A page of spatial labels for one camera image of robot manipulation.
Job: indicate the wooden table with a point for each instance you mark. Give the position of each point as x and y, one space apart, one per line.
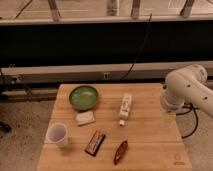
152 146

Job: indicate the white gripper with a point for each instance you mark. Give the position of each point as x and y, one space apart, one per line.
169 103

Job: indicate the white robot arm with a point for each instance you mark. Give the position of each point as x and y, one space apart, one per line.
186 84

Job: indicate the green ceramic bowl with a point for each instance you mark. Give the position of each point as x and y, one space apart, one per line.
83 97

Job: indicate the white bottle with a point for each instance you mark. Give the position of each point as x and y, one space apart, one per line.
125 109

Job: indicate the white plastic cup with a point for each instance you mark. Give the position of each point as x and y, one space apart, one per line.
57 134

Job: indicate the brown snack wrapper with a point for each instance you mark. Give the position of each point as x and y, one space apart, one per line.
121 150

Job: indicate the dark candy bar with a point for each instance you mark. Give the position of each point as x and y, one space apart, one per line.
95 143

